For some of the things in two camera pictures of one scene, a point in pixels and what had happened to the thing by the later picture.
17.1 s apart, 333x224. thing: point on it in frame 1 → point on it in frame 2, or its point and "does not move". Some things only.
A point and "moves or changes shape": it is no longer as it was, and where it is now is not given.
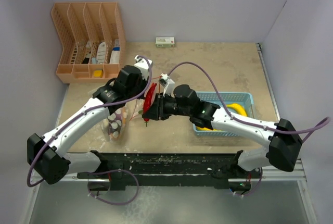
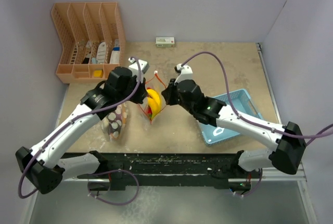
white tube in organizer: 101,53 does not move
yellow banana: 239,108 moves or changes shape
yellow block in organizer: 98,73 does not move
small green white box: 167,41 does not move
